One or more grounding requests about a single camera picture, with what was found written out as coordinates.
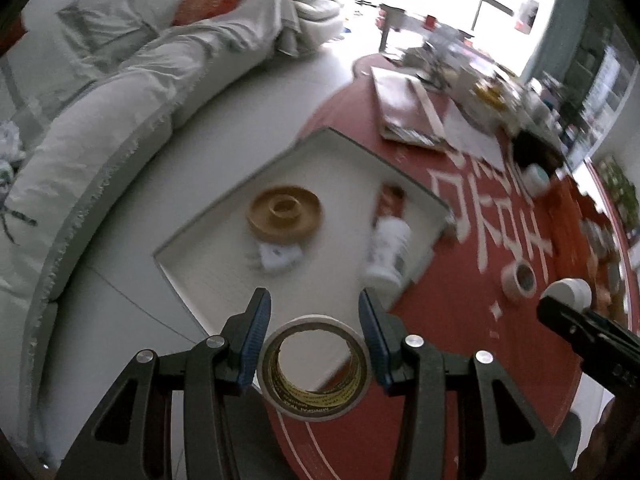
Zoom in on grey-green chair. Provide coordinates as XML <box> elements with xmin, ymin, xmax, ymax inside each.
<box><xmin>554</xmin><ymin>409</ymin><xmax>584</xmax><ymax>472</ymax></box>

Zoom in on black bag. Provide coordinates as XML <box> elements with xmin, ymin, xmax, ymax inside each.
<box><xmin>509</xmin><ymin>129</ymin><xmax>566</xmax><ymax>176</ymax></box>

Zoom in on green potted plant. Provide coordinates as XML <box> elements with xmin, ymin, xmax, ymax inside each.
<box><xmin>597</xmin><ymin>157</ymin><xmax>639</xmax><ymax>222</ymax></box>

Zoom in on brown cardboard envelope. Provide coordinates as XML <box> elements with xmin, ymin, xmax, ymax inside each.
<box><xmin>369</xmin><ymin>65</ymin><xmax>449</xmax><ymax>151</ymax></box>

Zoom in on white paper sheets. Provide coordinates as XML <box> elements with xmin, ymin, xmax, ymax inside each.
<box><xmin>442</xmin><ymin>104</ymin><xmax>506</xmax><ymax>171</ymax></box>

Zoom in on white plug adapter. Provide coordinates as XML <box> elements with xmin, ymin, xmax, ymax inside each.
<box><xmin>252</xmin><ymin>242</ymin><xmax>304</xmax><ymax>275</ymax></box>

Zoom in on white bottle with yellow label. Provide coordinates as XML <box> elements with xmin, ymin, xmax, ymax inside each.
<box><xmin>542</xmin><ymin>278</ymin><xmax>593</xmax><ymax>314</ymax></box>

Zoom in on large masking tape roll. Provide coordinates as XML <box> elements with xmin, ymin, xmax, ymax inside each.
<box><xmin>257</xmin><ymin>314</ymin><xmax>372</xmax><ymax>422</ymax></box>

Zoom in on small masking tape roll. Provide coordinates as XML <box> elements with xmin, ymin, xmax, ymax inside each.
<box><xmin>501</xmin><ymin>259</ymin><xmax>538</xmax><ymax>303</ymax></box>

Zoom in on white pill bottle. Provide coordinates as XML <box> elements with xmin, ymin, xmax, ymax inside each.
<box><xmin>363</xmin><ymin>215</ymin><xmax>412</xmax><ymax>291</ymax></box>

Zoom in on round wooden ring tray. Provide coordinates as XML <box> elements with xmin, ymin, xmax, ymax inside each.
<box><xmin>246</xmin><ymin>185</ymin><xmax>323</xmax><ymax>241</ymax></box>

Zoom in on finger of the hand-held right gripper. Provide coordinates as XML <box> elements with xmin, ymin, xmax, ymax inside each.
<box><xmin>581</xmin><ymin>308</ymin><xmax>640</xmax><ymax>349</ymax></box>
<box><xmin>536</xmin><ymin>295</ymin><xmax>617</xmax><ymax>367</ymax></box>

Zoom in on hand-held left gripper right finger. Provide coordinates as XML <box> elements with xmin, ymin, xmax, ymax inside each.
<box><xmin>358</xmin><ymin>288</ymin><xmax>572</xmax><ymax>480</ymax></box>

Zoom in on white covered sofa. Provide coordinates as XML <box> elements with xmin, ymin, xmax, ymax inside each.
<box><xmin>0</xmin><ymin>0</ymin><xmax>302</xmax><ymax>307</ymax></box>

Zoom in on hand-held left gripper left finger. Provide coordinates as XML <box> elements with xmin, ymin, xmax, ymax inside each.
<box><xmin>59</xmin><ymin>287</ymin><xmax>272</xmax><ymax>480</ymax></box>

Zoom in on red gift box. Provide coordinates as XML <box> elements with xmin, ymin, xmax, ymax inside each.
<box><xmin>549</xmin><ymin>174</ymin><xmax>627</xmax><ymax>312</ymax></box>

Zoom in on white round ottoman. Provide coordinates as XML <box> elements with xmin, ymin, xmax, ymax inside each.
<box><xmin>294</xmin><ymin>0</ymin><xmax>344</xmax><ymax>41</ymax></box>

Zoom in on person's right forearm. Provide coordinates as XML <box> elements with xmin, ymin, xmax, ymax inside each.
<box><xmin>575</xmin><ymin>400</ymin><xmax>640</xmax><ymax>480</ymax></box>

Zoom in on red printed table mat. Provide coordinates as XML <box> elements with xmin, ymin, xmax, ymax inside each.
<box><xmin>264</xmin><ymin>52</ymin><xmax>634</xmax><ymax>480</ymax></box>

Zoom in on white jar with blue lid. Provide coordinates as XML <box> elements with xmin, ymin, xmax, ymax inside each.
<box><xmin>519</xmin><ymin>162</ymin><xmax>551</xmax><ymax>197</ymax></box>

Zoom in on shallow white cardboard box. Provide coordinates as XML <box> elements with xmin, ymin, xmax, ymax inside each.
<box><xmin>153</xmin><ymin>128</ymin><xmax>452</xmax><ymax>356</ymax></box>

